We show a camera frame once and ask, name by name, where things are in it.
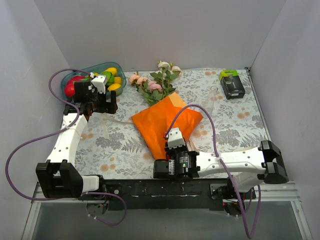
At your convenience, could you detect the red apple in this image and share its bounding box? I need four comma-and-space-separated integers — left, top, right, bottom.
64, 83, 75, 98

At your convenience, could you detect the clear glass vase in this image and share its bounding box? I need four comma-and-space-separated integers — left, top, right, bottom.
204, 86, 218, 116

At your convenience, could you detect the white rose stem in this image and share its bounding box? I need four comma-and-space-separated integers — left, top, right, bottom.
150, 60, 182, 87

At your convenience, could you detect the green lime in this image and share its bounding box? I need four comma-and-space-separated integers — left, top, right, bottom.
101, 71, 115, 86

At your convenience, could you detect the black green product box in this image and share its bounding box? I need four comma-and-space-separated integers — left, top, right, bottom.
219, 69, 246, 100

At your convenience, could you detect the red dragon fruit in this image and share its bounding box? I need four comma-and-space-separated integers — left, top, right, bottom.
67, 75, 87, 85

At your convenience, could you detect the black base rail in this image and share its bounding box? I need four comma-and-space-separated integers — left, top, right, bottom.
32, 174, 303, 211

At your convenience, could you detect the cream printed ribbon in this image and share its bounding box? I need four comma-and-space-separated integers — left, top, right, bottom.
99, 114, 141, 141

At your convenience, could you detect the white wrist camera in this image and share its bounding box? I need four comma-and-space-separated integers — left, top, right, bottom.
165, 127, 187, 149
91, 74, 108, 94

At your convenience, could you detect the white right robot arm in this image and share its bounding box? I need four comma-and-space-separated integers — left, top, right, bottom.
153, 140, 289, 200

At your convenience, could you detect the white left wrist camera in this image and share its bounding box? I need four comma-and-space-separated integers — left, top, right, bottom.
91, 74, 108, 94

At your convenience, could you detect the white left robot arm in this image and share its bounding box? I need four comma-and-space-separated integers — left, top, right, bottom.
35, 75, 118, 200

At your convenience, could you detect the yellow lemon top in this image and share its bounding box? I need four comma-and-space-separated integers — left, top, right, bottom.
105, 67, 118, 76

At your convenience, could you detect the floral patterned table mat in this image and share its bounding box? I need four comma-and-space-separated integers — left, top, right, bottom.
74, 69, 269, 179

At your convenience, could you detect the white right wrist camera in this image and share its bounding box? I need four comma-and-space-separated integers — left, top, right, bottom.
165, 127, 187, 149

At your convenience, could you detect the teal plastic fruit bowl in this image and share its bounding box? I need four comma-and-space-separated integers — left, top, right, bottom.
60, 61, 127, 101

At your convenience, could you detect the yellow lemon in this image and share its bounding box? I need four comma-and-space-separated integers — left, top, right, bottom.
107, 83, 122, 92
105, 67, 118, 76

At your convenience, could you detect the yellow lemon front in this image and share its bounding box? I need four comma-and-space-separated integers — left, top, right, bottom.
107, 83, 122, 92

